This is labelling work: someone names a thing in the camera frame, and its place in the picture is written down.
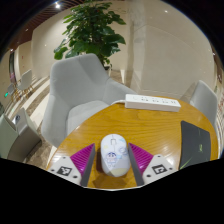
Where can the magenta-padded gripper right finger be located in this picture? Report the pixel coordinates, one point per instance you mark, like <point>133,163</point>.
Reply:
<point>141,159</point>

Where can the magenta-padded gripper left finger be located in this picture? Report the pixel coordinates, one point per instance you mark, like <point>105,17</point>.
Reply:
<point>81,160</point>

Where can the white printed computer mouse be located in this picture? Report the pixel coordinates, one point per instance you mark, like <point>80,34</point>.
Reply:
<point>115,155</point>

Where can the black mouse pad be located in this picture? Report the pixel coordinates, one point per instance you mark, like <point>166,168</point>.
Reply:
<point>195,143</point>

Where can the white power strip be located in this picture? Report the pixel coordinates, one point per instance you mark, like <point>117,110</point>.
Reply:
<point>152,102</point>

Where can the grey armchair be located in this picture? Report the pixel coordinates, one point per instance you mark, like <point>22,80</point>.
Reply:
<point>78,93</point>
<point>204,101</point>

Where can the grey lounge chair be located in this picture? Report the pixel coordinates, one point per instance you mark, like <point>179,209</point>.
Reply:
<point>15,136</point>

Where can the pale chair with wooden legs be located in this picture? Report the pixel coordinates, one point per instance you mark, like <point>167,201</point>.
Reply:
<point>25,80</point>

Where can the green potted plant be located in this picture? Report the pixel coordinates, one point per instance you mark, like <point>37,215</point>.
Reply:
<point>91,30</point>

